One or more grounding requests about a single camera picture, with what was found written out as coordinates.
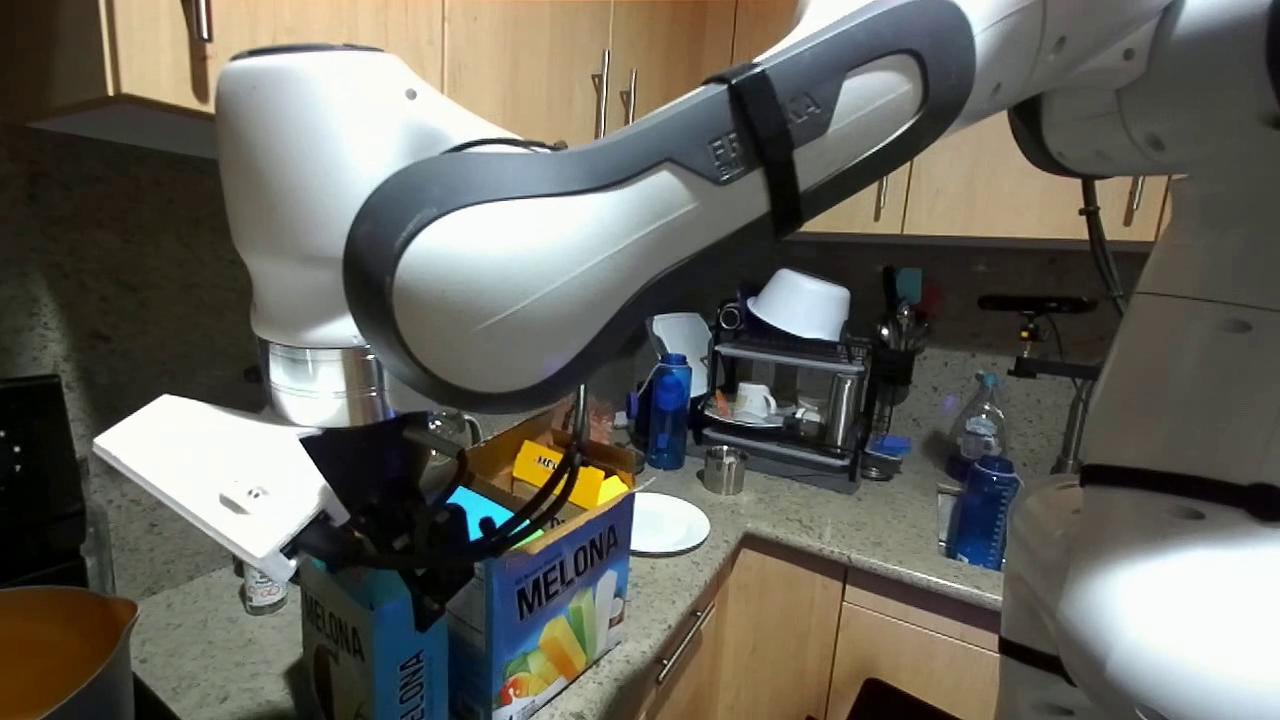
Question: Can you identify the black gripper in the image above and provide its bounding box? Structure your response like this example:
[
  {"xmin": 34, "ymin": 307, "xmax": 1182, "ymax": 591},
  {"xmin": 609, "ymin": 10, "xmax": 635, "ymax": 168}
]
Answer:
[{"xmin": 301, "ymin": 413, "xmax": 579, "ymax": 627}]

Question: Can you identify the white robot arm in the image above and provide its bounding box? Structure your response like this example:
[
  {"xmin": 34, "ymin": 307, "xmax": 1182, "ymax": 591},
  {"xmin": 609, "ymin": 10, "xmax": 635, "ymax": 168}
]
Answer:
[{"xmin": 216, "ymin": 0, "xmax": 1280, "ymax": 720}]

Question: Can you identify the blue melona box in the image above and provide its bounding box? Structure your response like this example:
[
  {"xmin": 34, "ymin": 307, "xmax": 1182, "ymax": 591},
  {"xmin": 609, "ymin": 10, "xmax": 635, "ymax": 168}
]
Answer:
[
  {"xmin": 301, "ymin": 555, "xmax": 448, "ymax": 720},
  {"xmin": 445, "ymin": 413, "xmax": 639, "ymax": 720}
]

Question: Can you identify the white cutting board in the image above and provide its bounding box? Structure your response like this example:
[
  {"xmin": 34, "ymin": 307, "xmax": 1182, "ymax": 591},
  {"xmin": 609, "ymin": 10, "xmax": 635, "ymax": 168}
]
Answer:
[{"xmin": 91, "ymin": 396, "xmax": 349, "ymax": 569}]

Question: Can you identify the white round plate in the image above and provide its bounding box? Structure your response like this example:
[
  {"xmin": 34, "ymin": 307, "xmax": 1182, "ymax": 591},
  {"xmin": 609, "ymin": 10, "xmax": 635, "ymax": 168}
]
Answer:
[{"xmin": 630, "ymin": 492, "xmax": 712, "ymax": 555}]

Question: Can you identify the blue water bottle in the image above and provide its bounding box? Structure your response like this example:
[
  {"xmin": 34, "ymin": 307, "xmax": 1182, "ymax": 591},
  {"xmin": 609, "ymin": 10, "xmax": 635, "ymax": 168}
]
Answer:
[{"xmin": 643, "ymin": 352, "xmax": 692, "ymax": 466}]

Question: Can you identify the small metal cup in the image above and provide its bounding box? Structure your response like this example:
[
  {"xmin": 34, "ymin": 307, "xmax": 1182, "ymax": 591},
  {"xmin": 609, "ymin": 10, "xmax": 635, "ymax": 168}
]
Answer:
[{"xmin": 698, "ymin": 443, "xmax": 743, "ymax": 496}]

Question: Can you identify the orange pot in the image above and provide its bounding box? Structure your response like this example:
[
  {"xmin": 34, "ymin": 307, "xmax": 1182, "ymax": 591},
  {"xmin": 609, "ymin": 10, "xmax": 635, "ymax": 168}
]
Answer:
[{"xmin": 0, "ymin": 589, "xmax": 135, "ymax": 720}]

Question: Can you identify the black dish rack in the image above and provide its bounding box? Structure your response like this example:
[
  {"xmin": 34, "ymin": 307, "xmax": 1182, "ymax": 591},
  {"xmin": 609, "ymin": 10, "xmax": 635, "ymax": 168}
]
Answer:
[{"xmin": 698, "ymin": 300, "xmax": 914, "ymax": 481}]

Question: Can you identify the white bowl upside down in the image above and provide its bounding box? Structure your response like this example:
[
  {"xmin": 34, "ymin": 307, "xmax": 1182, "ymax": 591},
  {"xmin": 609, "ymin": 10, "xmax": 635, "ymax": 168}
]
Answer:
[{"xmin": 748, "ymin": 268, "xmax": 851, "ymax": 344}]

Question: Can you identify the blue spray bottle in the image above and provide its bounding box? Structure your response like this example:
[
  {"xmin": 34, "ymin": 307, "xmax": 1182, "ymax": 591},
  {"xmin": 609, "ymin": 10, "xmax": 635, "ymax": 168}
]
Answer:
[{"xmin": 945, "ymin": 371, "xmax": 1020, "ymax": 569}]

